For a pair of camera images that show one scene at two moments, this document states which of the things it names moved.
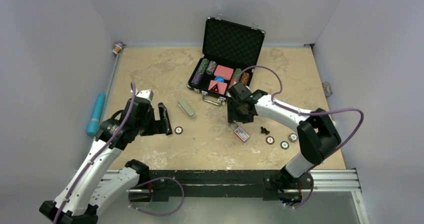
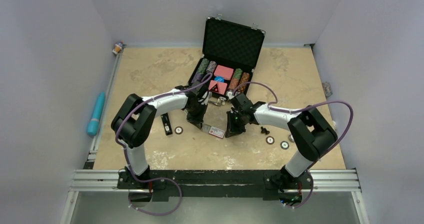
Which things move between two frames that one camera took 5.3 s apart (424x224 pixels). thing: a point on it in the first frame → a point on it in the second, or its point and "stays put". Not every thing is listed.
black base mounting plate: x=272 y=185 stays put
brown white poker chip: x=178 y=130 stays put
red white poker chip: x=270 y=140 stays put
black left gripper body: x=146 y=127 → x=195 y=115
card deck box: x=241 y=134 → x=213 y=131
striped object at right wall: x=327 y=89 stays put
